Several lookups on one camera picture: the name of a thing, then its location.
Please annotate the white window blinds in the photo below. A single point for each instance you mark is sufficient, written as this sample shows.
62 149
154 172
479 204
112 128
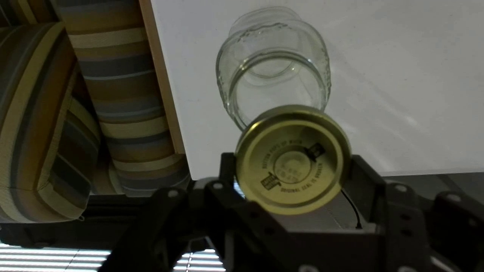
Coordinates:
61 256

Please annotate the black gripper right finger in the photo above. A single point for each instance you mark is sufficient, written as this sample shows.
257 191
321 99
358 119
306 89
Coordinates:
433 231

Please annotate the gold metal jar lid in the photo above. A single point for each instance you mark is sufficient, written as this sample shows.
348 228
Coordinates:
292 160

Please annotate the white plastic board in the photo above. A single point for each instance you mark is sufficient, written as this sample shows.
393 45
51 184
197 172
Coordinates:
402 75

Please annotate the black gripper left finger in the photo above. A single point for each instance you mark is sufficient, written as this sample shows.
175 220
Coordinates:
175 226

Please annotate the striped sofa cushion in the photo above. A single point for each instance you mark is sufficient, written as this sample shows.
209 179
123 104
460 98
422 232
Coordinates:
35 129

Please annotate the clear glass jar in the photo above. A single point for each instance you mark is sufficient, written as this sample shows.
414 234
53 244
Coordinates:
274 54

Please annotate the striped fabric sofa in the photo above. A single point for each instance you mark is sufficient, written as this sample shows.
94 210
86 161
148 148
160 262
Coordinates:
130 99

